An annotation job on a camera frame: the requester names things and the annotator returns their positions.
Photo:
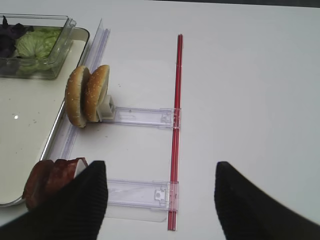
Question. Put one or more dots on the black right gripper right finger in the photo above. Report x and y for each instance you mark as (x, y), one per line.
(247, 213)

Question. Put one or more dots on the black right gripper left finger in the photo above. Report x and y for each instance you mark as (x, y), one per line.
(76, 212)

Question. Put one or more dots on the stack of meat slices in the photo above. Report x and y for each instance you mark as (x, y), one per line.
(46, 178)

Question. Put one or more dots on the green lettuce leaves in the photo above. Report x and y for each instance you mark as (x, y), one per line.
(36, 45)

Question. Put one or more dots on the white plastic pusher block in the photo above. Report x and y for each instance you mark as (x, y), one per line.
(80, 166)

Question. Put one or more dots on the grey bun pusher block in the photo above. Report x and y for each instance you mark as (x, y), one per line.
(106, 109)

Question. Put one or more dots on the white rectangular metal tray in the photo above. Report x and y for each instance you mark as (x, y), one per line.
(30, 110)

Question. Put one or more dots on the front sesame bun top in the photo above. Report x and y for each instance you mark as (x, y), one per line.
(74, 96)

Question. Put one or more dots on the sesame bun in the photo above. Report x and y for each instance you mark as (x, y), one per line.
(95, 90)
(74, 96)

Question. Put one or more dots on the rear sesame bun top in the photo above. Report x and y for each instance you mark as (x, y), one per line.
(95, 90)

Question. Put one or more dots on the right clear long divider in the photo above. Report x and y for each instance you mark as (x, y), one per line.
(63, 134)

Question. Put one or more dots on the clear plastic salad container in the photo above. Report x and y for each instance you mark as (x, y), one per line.
(9, 66)

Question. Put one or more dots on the purple cabbage leaves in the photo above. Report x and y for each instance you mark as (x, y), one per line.
(9, 34)

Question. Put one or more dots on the right red rail strip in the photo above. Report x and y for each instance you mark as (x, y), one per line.
(175, 146)

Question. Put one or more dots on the clear meat track rail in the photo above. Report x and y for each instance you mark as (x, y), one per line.
(149, 201)

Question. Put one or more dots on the clear sesame bun track rail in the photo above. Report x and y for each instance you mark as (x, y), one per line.
(163, 118)

